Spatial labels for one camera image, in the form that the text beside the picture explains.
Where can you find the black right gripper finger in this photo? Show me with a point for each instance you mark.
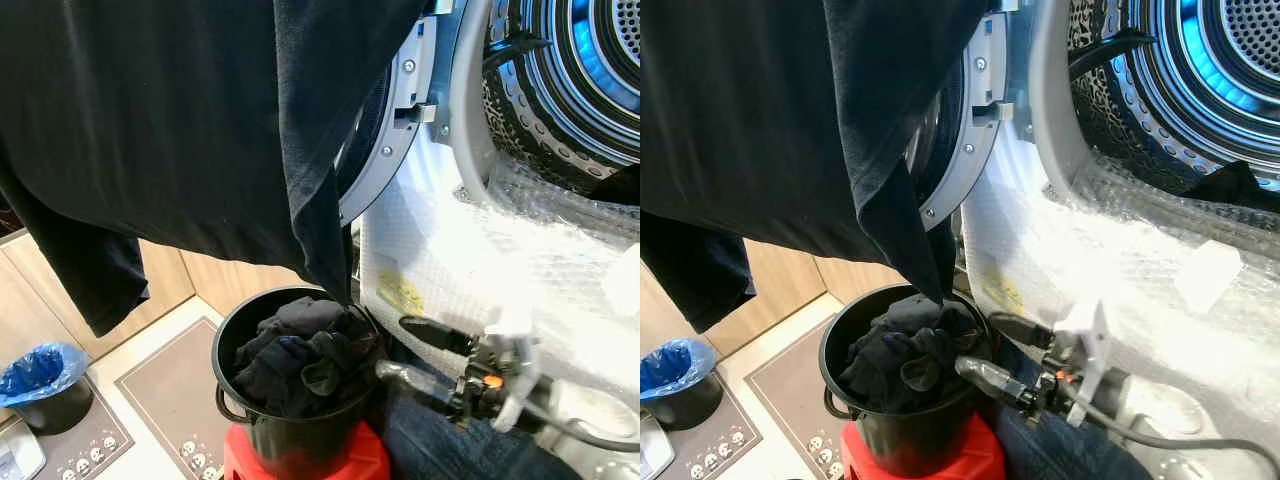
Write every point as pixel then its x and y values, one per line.
pixel 438 336
pixel 1000 384
pixel 420 385
pixel 1022 331

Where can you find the large black garment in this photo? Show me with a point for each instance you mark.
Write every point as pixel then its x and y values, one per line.
pixel 150 120
pixel 760 120

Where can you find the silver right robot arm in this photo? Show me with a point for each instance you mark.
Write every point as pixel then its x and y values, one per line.
pixel 1200 410
pixel 600 410

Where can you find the pile of black clothes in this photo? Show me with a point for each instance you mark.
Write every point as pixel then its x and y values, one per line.
pixel 300 360
pixel 905 360

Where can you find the white washing machine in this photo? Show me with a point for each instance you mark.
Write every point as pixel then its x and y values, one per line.
pixel 1050 130
pixel 470 120

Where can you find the yellow washer sticker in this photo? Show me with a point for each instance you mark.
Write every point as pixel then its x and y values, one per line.
pixel 402 293
pixel 1004 292

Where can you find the blue denim jeans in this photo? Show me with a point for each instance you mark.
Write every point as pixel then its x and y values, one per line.
pixel 440 450
pixel 1060 455

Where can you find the red plastic stool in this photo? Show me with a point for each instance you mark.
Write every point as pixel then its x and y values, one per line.
pixel 985 460
pixel 240 462

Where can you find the clear bubble wrap sheet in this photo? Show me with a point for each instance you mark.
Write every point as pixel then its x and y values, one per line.
pixel 470 260
pixel 1100 260

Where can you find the black plastic bucket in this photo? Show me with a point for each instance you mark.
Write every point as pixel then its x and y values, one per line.
pixel 900 445
pixel 300 440

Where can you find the white bathroom scale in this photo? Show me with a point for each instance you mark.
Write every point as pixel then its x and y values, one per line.
pixel 652 450
pixel 18 455

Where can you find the round grey washer door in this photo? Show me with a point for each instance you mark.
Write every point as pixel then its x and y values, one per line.
pixel 400 150
pixel 965 150

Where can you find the white paper label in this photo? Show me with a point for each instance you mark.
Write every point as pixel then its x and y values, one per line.
pixel 1208 275

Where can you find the black bin with blue bag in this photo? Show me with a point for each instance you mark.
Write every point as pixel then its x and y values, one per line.
pixel 680 375
pixel 40 380

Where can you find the brown patterned floor mat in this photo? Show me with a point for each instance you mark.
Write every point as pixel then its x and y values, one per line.
pixel 95 450
pixel 715 450
pixel 170 390
pixel 790 390

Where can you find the wooden cabinet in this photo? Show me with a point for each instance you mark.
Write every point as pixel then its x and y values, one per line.
pixel 790 280
pixel 220 275

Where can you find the black garment in drum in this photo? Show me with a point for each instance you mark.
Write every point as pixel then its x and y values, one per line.
pixel 1235 188
pixel 620 188

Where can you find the steel washer drum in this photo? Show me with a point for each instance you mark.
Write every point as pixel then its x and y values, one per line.
pixel 1170 90
pixel 560 90

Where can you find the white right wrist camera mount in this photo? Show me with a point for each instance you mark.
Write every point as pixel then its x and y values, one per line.
pixel 1090 335
pixel 520 350

